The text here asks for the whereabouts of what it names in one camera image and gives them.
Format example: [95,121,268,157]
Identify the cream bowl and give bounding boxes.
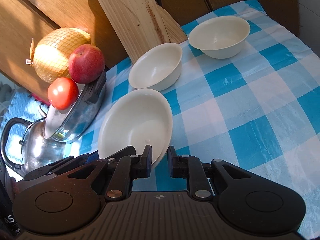
[188,16,251,59]
[129,43,183,91]
[98,88,173,168]

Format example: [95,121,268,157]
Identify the steel kettle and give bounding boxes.
[1,118,66,177]

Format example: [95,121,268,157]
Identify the steel pot with lid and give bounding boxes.
[43,71,106,142]

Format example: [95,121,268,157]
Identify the blue checkered tablecloth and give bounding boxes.
[62,0,320,239]

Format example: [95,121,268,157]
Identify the red tomato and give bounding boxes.
[47,77,79,111]

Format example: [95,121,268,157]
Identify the red apple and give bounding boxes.
[68,44,105,84]

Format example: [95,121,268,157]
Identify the yellow pomelo in net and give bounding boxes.
[25,28,91,83]

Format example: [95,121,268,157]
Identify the wooden knife block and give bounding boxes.
[98,0,188,63]

